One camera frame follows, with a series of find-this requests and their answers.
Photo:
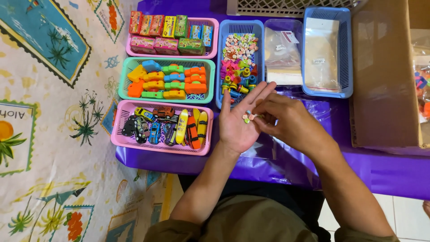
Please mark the person's right hand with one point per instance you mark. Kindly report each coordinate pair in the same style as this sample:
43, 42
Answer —
292, 124

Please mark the person's left hand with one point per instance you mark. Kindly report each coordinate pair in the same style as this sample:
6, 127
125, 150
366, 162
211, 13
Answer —
235, 129

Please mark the clear flat plastic bag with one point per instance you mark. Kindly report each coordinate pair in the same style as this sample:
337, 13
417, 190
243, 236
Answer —
319, 107

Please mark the yellow finger skateboard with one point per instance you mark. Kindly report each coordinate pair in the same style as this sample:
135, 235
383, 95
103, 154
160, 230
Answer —
202, 126
181, 127

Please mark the orange finger skateboard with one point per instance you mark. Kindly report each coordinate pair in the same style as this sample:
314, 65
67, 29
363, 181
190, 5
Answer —
192, 133

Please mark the heap of colourful toy stamps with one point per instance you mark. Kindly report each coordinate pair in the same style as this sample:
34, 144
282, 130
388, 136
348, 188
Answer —
243, 82

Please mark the heap of pink star toys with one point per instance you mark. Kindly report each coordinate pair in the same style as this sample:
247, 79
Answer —
228, 69

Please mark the teal green plastic basket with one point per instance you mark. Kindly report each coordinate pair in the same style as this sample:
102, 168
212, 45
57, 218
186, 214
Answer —
210, 67

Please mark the stack of clear zip bags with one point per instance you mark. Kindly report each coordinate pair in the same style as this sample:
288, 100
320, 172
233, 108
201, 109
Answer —
280, 57

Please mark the person's dark trousers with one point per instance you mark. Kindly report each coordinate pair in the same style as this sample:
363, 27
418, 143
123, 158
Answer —
268, 190

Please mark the stack of long clear bags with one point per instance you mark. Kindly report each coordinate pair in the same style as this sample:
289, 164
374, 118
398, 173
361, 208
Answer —
320, 53

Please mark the group of colourful toy cameras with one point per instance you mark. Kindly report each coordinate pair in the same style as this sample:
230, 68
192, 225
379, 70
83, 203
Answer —
168, 82

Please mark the group of small toy cars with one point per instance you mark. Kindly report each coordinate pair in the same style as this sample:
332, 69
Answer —
151, 126

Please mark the heap of pastel erasers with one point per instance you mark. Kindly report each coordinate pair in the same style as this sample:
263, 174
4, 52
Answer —
240, 45

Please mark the person's olive green shirt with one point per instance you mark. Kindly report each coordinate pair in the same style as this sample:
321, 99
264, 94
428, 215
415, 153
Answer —
252, 220

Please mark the wide blue plastic basket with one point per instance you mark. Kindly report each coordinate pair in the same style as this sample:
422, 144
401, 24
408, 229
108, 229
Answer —
347, 50

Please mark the pink basket with toy boxes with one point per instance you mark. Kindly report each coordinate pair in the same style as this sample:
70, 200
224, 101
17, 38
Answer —
215, 37

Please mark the brown cardboard box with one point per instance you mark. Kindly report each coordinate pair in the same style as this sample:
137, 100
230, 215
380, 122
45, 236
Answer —
379, 84

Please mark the clear plastic tray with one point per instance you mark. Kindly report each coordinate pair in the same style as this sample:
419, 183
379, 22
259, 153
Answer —
285, 25

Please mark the narrow blue plastic basket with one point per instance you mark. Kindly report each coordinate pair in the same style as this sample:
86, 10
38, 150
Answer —
223, 30

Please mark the purple plastic sheet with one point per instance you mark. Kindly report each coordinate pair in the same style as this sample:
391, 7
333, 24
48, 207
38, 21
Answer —
386, 171

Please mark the pink basket with toy cars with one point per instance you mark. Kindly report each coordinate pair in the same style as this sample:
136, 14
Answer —
127, 107

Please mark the white lattice plastic basket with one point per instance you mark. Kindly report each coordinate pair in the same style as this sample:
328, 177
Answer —
285, 8

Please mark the group of colourful toy boxes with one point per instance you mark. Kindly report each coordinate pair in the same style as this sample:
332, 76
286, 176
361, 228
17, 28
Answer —
168, 33

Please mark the clear bag of colourful toys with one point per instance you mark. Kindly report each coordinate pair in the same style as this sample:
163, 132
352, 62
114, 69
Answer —
422, 84

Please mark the beach print tablecloth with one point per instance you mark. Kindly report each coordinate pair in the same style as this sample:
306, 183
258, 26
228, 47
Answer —
57, 141

